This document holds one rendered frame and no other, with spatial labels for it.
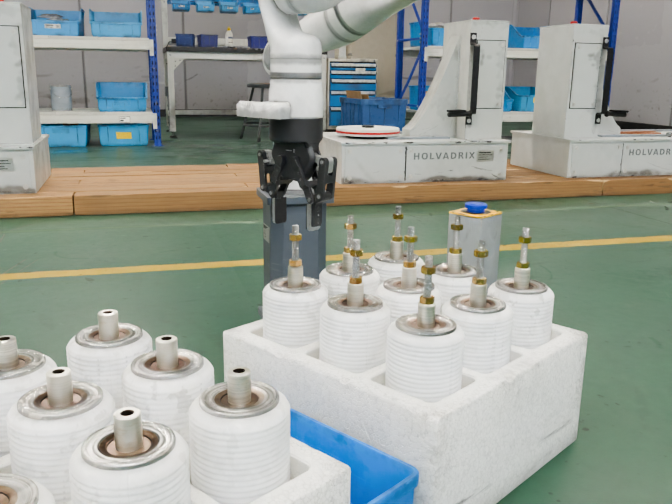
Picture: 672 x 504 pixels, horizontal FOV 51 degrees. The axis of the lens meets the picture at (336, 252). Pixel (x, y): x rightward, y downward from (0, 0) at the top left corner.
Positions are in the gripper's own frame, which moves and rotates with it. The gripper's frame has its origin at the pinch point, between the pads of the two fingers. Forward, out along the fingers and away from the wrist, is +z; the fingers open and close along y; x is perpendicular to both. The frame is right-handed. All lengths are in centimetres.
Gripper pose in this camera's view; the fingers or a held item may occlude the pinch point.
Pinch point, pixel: (295, 217)
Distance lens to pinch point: 100.8
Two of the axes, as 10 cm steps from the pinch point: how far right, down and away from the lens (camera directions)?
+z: -0.1, 9.7, 2.5
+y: -7.4, -1.8, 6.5
